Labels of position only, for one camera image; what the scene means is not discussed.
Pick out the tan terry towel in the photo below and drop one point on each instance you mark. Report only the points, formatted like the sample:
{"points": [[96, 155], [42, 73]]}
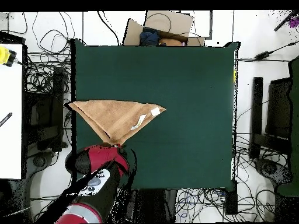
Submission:
{"points": [[112, 116]]}

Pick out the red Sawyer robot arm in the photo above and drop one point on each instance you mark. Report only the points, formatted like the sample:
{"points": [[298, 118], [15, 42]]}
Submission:
{"points": [[102, 158]]}

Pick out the orange cloth item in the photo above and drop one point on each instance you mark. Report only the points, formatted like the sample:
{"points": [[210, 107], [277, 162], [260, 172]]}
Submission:
{"points": [[170, 42]]}

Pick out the dark green table cloth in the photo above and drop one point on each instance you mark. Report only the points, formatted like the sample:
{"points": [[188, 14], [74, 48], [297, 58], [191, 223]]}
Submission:
{"points": [[186, 93]]}

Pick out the dark blue garment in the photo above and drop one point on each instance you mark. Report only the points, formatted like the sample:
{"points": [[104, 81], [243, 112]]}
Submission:
{"points": [[149, 37]]}

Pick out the brown cardboard box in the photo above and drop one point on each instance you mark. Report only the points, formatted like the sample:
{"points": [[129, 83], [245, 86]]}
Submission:
{"points": [[177, 22]]}

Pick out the black equipment box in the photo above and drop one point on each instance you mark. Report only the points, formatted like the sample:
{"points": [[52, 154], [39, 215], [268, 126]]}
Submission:
{"points": [[44, 116]]}

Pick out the black rectangular box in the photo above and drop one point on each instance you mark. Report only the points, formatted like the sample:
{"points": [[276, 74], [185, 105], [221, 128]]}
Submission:
{"points": [[231, 200]]}

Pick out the black power adapter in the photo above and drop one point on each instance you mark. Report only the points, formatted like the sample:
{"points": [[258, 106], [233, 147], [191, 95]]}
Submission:
{"points": [[264, 56]]}

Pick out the white side table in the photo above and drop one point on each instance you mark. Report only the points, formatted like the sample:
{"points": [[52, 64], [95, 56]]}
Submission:
{"points": [[10, 140]]}

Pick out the black marker pen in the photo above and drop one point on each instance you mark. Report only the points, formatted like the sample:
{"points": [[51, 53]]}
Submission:
{"points": [[5, 119]]}

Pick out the dark green fabric cover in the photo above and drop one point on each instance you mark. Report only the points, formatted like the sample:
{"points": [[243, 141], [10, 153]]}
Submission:
{"points": [[294, 116]]}

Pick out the yellow and black tool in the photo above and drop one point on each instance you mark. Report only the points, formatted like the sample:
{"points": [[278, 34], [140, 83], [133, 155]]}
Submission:
{"points": [[4, 56]]}

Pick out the black rod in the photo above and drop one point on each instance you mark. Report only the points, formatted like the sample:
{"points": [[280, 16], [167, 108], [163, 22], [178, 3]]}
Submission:
{"points": [[283, 22]]}

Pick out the purple round object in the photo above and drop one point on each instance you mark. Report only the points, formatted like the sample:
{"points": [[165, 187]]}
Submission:
{"points": [[294, 22]]}

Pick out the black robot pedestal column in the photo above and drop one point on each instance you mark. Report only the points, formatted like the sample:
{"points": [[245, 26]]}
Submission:
{"points": [[154, 205]]}

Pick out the black pedestal caster foot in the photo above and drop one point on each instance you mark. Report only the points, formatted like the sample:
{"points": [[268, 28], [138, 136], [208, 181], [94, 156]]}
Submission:
{"points": [[38, 161], [269, 168]]}

